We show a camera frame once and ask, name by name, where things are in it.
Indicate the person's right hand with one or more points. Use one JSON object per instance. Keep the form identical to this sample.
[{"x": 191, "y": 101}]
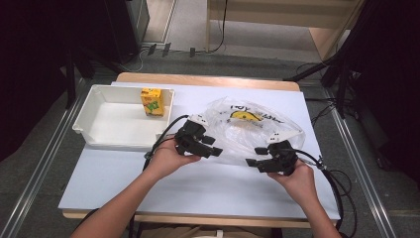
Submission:
[{"x": 300, "y": 185}]

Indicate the dark curtain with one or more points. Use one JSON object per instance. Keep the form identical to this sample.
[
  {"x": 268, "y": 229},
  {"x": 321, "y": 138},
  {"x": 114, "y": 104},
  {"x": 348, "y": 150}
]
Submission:
[
  {"x": 33, "y": 66},
  {"x": 393, "y": 82}
]

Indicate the light wooden furniture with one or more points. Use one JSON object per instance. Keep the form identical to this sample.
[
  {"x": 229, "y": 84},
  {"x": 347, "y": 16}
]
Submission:
[{"x": 264, "y": 13}]

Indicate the wooden table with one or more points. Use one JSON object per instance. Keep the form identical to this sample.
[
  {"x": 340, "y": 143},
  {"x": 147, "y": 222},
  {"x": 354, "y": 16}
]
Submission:
[{"x": 204, "y": 80}]

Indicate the black cabinet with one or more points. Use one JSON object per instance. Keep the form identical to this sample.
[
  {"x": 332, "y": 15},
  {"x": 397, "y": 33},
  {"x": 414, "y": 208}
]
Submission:
[{"x": 122, "y": 29}]

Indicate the black metal stand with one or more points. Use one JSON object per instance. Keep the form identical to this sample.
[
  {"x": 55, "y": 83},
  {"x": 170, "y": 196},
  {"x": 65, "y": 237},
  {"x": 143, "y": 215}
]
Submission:
[
  {"x": 74, "y": 76},
  {"x": 336, "y": 66}
]

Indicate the clear printed plastic bag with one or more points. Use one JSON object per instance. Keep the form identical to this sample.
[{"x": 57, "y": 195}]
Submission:
[{"x": 244, "y": 139}]

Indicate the white plastic tray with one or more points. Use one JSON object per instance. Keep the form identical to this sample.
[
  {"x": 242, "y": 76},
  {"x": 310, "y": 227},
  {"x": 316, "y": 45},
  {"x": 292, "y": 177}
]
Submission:
[{"x": 119, "y": 122}]

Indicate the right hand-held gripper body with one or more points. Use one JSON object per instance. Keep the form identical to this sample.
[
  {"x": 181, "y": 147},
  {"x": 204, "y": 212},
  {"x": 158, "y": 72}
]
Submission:
[{"x": 282, "y": 158}]

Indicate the person's left hand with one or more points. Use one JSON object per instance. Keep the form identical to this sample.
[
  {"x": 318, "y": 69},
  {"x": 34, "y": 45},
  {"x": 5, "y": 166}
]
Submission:
[{"x": 165, "y": 163}]

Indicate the metal floor rail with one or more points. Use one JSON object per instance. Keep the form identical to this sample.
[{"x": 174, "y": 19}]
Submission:
[
  {"x": 39, "y": 165},
  {"x": 360, "y": 165}
]

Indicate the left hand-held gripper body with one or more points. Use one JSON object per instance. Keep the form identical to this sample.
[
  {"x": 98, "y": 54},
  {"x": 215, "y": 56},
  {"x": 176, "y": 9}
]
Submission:
[{"x": 189, "y": 139}]

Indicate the yellow juice carton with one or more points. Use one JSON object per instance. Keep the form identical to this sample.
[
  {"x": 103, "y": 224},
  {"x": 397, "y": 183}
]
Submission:
[{"x": 152, "y": 102}]

